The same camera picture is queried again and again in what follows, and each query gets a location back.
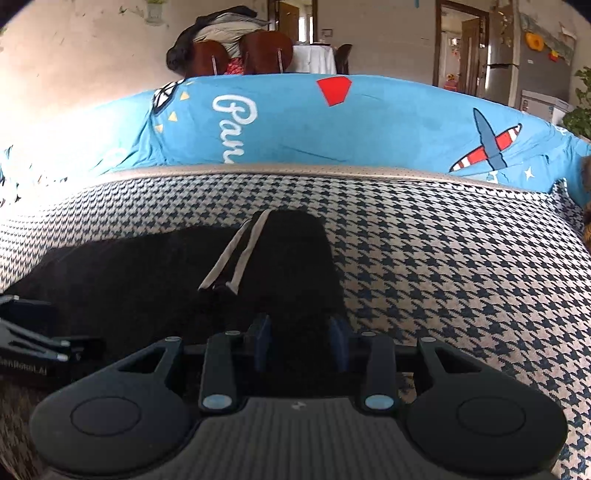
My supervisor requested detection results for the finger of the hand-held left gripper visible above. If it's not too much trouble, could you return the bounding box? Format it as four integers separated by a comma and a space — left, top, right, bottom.
0, 319, 106, 364
0, 296, 60, 331

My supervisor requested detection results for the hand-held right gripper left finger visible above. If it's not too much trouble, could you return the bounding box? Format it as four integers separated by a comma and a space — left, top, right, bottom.
111, 316, 274, 414

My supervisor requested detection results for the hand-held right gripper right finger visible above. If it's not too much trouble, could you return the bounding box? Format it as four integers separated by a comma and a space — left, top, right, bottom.
328, 318, 493, 413

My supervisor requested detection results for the black shirt with red print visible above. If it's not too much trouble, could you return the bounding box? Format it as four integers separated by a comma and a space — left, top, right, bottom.
0, 209, 348, 402

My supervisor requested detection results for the houndstooth blanket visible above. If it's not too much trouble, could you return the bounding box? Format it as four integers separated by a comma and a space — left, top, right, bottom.
0, 172, 591, 480

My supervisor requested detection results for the dark chair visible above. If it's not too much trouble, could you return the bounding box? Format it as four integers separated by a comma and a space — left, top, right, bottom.
334, 43, 354, 75

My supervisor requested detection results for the white-clothed table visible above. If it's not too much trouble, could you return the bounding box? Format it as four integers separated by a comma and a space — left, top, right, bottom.
290, 43, 338, 75

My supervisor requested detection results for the brown patterned throw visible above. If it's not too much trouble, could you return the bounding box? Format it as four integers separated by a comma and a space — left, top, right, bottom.
578, 156, 591, 247

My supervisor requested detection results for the brown wooden chair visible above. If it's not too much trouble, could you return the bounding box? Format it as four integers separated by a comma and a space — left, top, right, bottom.
191, 40, 230, 77
239, 30, 295, 76

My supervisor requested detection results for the dark jacket pile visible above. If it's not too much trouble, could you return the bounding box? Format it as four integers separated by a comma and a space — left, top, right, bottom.
165, 4, 274, 75

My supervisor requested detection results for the white chest freezer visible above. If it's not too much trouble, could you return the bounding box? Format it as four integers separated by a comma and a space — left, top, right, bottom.
520, 89, 572, 124

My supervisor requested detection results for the brown wooden door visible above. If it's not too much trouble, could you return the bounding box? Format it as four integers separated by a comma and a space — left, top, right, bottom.
435, 0, 491, 97

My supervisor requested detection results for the silver refrigerator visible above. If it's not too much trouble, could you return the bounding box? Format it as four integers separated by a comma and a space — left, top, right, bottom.
484, 4, 578, 115

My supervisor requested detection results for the far wooden doorway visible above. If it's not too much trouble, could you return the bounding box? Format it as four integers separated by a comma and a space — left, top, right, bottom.
272, 0, 320, 47

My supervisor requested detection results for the green potted plant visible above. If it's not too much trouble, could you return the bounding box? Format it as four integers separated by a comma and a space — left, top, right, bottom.
560, 66, 591, 143

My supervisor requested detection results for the patterned fridge cloth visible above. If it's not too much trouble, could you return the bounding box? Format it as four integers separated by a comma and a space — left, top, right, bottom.
517, 13, 579, 64

